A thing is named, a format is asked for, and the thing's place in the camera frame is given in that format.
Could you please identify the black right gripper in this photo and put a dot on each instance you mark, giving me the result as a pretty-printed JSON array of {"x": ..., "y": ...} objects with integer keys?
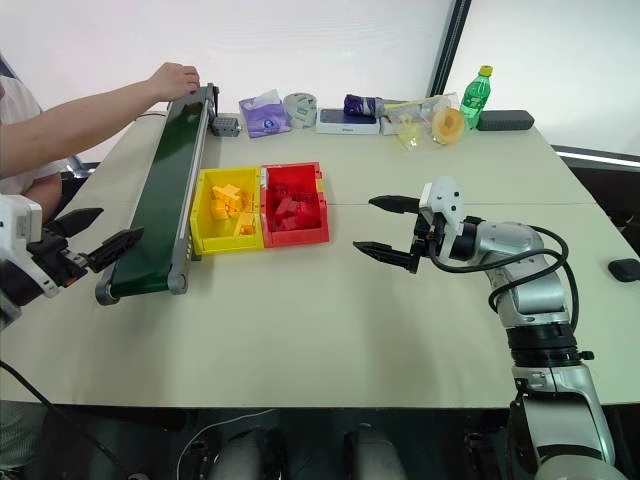
[{"x": 428, "y": 241}]

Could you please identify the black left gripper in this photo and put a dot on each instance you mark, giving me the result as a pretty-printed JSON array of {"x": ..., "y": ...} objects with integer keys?
[{"x": 52, "y": 252}]

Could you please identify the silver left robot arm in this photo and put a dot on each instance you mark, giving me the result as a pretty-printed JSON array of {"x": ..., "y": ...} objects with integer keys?
[{"x": 7, "y": 312}]

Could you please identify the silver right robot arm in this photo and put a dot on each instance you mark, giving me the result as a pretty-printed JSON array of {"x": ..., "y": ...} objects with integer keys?
[{"x": 517, "y": 245}]

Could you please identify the person's bare forearm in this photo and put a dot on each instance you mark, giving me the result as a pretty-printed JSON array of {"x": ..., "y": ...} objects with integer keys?
[{"x": 75, "y": 127}]

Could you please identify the green conveyor belt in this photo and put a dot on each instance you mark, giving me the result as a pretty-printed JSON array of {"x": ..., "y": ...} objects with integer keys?
[{"x": 165, "y": 190}]

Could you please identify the person's bare hand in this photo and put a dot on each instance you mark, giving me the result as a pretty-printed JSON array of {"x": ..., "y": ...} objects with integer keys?
[{"x": 175, "y": 80}]

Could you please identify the red plastic bin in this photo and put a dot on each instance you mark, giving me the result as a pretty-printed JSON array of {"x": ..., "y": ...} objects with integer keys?
[{"x": 320, "y": 227}]

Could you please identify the red toy block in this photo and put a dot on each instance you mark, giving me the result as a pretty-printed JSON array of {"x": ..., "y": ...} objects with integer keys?
[
  {"x": 306, "y": 215},
  {"x": 285, "y": 207}
]

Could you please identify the yellow plastic bin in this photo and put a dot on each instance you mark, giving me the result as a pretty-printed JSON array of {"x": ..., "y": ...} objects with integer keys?
[{"x": 207, "y": 235}]

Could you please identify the clear plastic bag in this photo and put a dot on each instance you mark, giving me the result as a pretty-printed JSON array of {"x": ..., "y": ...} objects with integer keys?
[{"x": 415, "y": 120}]

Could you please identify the blue white phone box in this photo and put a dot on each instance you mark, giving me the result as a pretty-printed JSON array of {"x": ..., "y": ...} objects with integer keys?
[{"x": 345, "y": 124}]

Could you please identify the yellow toy block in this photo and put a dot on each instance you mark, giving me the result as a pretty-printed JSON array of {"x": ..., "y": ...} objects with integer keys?
[
  {"x": 227, "y": 192},
  {"x": 246, "y": 225},
  {"x": 220, "y": 209}
]

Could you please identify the dark purple packet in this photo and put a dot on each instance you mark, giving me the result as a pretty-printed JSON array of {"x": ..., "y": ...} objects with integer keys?
[{"x": 362, "y": 105}]

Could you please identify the grey tape roll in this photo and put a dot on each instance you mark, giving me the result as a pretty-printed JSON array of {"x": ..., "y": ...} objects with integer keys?
[{"x": 300, "y": 110}]

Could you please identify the black oblong case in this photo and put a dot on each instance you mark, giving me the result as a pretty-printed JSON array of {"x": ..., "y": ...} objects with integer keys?
[{"x": 502, "y": 120}]

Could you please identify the green plastic bottle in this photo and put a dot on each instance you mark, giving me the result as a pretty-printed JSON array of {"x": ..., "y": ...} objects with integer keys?
[{"x": 475, "y": 97}]

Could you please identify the small grey control box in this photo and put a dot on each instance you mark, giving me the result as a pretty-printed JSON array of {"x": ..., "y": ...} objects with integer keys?
[{"x": 226, "y": 125}]

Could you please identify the purple tissue pack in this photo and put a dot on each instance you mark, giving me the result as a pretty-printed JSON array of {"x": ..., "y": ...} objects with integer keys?
[{"x": 265, "y": 117}]

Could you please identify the small black rounded case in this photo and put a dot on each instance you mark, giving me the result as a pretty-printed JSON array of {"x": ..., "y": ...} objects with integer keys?
[{"x": 625, "y": 270}]

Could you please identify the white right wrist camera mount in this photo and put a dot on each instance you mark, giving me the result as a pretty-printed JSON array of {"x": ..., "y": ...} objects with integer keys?
[{"x": 446, "y": 196}]

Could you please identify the dark window frame post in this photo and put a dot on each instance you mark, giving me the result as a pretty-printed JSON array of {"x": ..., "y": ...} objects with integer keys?
[{"x": 450, "y": 45}]

